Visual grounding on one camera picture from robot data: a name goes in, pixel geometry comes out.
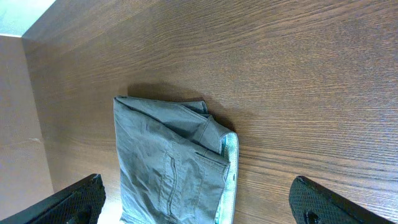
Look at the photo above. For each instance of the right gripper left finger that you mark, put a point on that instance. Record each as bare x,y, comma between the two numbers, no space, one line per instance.
81,202

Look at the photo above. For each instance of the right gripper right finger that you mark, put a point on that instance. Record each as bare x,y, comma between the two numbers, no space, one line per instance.
312,203

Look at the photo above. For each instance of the grey shorts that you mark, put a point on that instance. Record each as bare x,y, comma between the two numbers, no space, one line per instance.
177,164

